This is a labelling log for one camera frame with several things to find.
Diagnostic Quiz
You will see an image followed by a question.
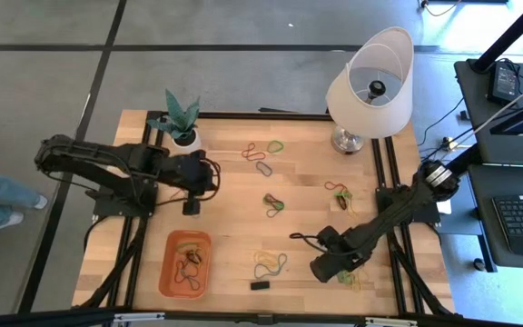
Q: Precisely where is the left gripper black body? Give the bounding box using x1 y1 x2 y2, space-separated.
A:
159 149 203 199

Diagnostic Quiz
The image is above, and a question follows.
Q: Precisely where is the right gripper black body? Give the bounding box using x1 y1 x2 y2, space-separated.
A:
316 225 367 263

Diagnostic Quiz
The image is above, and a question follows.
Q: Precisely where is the orange plastic bin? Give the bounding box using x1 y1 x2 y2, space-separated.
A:
158 229 213 301

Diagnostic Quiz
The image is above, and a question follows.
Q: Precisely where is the green plant in white pot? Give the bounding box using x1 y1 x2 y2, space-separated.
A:
145 87 202 158

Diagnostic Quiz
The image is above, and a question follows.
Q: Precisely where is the white paper sheet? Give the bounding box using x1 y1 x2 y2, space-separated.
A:
436 193 453 215

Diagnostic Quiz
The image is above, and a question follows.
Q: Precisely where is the white shade silver table lamp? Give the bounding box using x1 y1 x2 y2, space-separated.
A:
324 25 416 156

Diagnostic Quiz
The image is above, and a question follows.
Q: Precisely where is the yellow power plug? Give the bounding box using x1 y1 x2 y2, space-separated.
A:
441 135 461 153

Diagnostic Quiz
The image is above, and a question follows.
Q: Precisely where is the black diagonal desk bar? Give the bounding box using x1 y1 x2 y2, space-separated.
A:
442 144 485 181

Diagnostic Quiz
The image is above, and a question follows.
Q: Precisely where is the black desk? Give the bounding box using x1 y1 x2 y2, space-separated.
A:
438 57 523 273

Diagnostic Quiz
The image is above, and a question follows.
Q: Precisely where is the black power adapter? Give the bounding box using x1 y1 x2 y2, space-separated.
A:
487 60 522 106

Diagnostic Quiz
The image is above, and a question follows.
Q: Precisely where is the thick black pole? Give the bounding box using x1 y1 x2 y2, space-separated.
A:
469 0 523 74

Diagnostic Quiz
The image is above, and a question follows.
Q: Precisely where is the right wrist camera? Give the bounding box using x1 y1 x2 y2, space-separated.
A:
289 232 320 249

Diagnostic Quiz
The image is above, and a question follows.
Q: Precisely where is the left wrist camera black cable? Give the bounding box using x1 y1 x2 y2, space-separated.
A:
154 156 222 208

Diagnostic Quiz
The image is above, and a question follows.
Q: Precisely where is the black frame rail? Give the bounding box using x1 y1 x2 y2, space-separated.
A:
147 110 335 123
370 135 409 315
105 111 153 310
123 118 165 310
384 135 426 315

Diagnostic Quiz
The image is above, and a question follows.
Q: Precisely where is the silver metal bracket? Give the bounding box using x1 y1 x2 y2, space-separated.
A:
364 316 419 327
113 312 166 324

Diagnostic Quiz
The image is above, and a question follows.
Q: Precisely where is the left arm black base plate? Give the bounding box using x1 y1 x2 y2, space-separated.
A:
84 180 158 219

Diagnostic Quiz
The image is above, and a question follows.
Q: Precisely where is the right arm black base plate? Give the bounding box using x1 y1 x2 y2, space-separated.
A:
376 186 443 225

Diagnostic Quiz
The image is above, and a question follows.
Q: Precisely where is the black overhead frame bar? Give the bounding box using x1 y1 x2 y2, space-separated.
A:
0 307 523 327

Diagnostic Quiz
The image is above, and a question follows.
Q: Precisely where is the black diagonal frame strut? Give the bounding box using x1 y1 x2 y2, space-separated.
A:
389 229 457 318
73 217 147 310

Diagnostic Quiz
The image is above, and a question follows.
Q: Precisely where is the black floor cable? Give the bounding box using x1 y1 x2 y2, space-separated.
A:
418 96 467 147

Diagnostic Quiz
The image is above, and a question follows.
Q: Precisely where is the thin white cord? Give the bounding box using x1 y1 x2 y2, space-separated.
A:
465 72 523 140

